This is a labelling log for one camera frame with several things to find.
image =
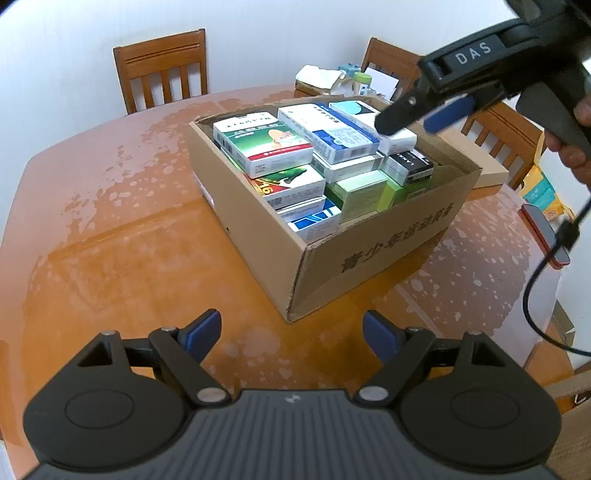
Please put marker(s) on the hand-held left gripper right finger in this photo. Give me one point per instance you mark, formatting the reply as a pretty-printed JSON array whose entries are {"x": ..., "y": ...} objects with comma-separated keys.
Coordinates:
[{"x": 381, "y": 337}]

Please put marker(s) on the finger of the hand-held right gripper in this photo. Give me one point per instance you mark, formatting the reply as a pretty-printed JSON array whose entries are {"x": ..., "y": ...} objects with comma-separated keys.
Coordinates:
[
  {"x": 448, "y": 115},
  {"x": 401, "y": 113}
]

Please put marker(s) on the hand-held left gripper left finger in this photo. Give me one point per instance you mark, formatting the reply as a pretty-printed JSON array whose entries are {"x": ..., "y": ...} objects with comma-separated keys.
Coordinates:
[{"x": 201, "y": 334}]

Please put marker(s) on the brown cardboard box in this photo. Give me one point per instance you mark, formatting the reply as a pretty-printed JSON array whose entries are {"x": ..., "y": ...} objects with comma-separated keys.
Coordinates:
[{"x": 480, "y": 170}]

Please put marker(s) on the green bear medicine box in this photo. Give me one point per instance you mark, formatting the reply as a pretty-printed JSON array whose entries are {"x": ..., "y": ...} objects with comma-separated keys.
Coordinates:
[{"x": 406, "y": 191}]

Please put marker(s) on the pale green medicine box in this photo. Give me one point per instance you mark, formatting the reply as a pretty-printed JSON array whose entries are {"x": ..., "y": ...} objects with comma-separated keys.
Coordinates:
[{"x": 355, "y": 194}]

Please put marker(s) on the green white medicine box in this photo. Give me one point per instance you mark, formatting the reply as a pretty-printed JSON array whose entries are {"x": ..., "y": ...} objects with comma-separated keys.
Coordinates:
[{"x": 263, "y": 143}]

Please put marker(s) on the orange wooden desktop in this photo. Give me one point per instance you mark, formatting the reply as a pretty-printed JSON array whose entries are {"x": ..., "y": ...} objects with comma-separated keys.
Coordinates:
[{"x": 138, "y": 254}]

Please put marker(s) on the person's right hand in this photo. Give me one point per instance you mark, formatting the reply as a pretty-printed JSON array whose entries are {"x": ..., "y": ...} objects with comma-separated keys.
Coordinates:
[{"x": 575, "y": 161}]

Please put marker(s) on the stack of papers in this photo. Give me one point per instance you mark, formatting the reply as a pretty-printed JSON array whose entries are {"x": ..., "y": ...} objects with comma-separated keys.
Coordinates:
[{"x": 383, "y": 83}]

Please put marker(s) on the green lid jar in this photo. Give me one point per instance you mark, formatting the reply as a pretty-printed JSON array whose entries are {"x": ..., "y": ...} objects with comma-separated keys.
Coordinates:
[{"x": 363, "y": 83}]

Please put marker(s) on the gold tissue pack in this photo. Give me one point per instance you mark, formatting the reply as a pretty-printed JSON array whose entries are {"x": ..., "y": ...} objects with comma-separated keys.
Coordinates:
[{"x": 318, "y": 78}]

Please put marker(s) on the yellow teal bag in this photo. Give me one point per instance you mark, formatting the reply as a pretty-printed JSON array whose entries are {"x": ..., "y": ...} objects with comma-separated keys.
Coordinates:
[{"x": 545, "y": 194}]

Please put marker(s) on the blue striped medicine box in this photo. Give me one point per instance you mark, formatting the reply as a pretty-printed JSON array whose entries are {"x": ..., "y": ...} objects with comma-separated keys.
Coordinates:
[{"x": 314, "y": 221}]

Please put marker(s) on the red smartphone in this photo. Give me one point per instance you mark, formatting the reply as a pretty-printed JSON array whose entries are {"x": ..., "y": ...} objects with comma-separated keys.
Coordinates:
[{"x": 540, "y": 226}]

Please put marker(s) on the cardboard carton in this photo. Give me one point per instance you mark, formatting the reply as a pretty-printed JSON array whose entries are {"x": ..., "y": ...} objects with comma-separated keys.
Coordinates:
[{"x": 572, "y": 415}]

